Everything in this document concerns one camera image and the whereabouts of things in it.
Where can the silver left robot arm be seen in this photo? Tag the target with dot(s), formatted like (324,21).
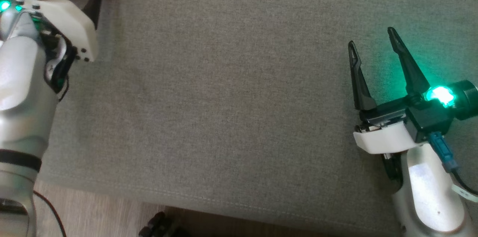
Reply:
(22,98)

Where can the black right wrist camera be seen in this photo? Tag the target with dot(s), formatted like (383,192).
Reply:
(429,117)

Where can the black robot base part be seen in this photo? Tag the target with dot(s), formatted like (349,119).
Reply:
(160,225)

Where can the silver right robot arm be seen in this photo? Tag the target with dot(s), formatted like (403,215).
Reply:
(429,192)

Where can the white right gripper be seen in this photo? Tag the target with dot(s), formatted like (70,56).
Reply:
(384,138)

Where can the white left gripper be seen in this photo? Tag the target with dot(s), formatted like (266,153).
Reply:
(71,24)

